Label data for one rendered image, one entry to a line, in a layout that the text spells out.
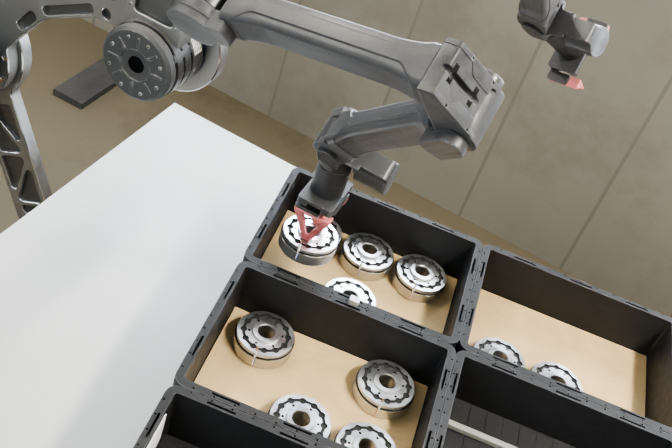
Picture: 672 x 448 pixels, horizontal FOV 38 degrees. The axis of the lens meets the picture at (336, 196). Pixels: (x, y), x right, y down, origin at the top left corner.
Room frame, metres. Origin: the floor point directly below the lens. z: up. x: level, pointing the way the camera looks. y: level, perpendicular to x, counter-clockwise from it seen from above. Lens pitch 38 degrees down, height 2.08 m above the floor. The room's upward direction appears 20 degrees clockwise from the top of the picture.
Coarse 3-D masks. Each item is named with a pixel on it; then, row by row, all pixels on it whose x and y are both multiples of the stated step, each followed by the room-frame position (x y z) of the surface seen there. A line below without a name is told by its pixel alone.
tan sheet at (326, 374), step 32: (224, 352) 1.08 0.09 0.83; (320, 352) 1.16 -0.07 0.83; (224, 384) 1.02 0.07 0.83; (256, 384) 1.04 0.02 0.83; (288, 384) 1.06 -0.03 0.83; (320, 384) 1.09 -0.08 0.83; (352, 384) 1.11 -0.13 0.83; (416, 384) 1.16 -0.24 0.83; (352, 416) 1.05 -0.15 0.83; (416, 416) 1.09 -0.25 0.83
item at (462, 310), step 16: (288, 176) 1.47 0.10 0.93; (352, 192) 1.49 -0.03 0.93; (272, 208) 1.36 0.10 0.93; (384, 208) 1.48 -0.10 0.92; (400, 208) 1.49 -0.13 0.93; (432, 224) 1.48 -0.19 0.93; (256, 240) 1.26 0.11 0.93; (464, 240) 1.47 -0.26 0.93; (480, 256) 1.43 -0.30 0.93; (288, 272) 1.21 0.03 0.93; (320, 288) 1.20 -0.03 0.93; (464, 288) 1.33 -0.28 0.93; (368, 304) 1.21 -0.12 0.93; (464, 304) 1.29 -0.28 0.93; (400, 320) 1.19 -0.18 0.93; (432, 336) 1.19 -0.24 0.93; (448, 336) 1.20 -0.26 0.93
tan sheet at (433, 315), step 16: (272, 240) 1.39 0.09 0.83; (272, 256) 1.35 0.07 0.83; (336, 256) 1.41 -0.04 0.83; (400, 256) 1.47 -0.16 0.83; (304, 272) 1.33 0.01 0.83; (320, 272) 1.35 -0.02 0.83; (336, 272) 1.36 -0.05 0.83; (384, 288) 1.37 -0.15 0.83; (448, 288) 1.43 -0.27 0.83; (384, 304) 1.33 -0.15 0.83; (400, 304) 1.34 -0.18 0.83; (416, 304) 1.36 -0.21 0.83; (432, 304) 1.37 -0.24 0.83; (448, 304) 1.39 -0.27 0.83; (416, 320) 1.31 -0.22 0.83; (432, 320) 1.33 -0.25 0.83
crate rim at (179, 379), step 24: (240, 264) 1.19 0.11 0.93; (312, 288) 1.20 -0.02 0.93; (216, 312) 1.07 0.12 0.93; (360, 312) 1.18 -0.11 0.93; (192, 360) 0.96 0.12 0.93; (192, 384) 0.92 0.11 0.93; (240, 408) 0.91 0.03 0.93; (432, 408) 1.03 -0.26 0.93; (312, 432) 0.91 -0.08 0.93; (432, 432) 0.99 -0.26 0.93
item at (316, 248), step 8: (288, 224) 1.29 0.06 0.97; (296, 224) 1.30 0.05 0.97; (288, 232) 1.27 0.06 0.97; (296, 232) 1.28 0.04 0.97; (328, 232) 1.31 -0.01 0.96; (336, 232) 1.31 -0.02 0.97; (288, 240) 1.25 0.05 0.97; (296, 240) 1.26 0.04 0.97; (304, 240) 1.26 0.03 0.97; (328, 240) 1.28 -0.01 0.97; (336, 240) 1.29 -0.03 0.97; (296, 248) 1.24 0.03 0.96; (304, 248) 1.24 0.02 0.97; (312, 248) 1.25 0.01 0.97; (320, 248) 1.26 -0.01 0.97; (328, 248) 1.26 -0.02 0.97
